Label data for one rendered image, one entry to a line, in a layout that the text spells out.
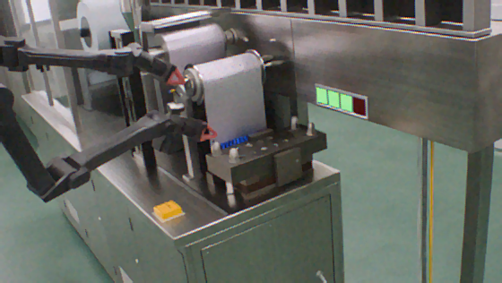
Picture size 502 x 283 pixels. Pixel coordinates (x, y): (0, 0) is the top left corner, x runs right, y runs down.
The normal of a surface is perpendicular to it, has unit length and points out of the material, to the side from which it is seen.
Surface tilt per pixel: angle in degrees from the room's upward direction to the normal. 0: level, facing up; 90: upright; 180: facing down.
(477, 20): 90
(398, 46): 90
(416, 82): 90
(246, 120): 90
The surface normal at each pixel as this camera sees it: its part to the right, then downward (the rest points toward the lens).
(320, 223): 0.55, 0.25
